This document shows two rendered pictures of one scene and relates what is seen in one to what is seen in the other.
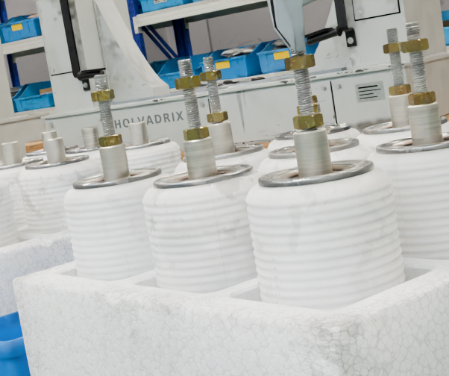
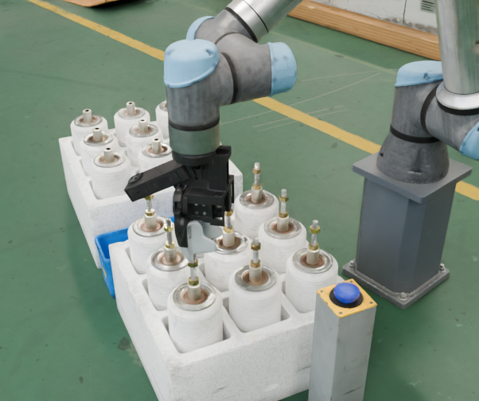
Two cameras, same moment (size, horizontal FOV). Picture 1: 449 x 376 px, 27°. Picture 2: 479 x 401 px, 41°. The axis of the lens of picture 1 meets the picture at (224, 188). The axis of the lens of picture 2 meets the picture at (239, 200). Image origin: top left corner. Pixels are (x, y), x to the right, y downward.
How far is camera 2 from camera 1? 0.77 m
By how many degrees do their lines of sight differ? 28
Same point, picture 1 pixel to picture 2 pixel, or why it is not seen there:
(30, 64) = not seen: outside the picture
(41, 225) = not seen: hidden behind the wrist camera
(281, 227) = (172, 318)
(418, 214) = (238, 309)
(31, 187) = (142, 163)
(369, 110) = (425, 17)
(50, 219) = not seen: hidden behind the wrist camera
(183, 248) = (154, 289)
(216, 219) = (166, 285)
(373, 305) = (191, 358)
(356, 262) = (194, 337)
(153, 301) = (138, 305)
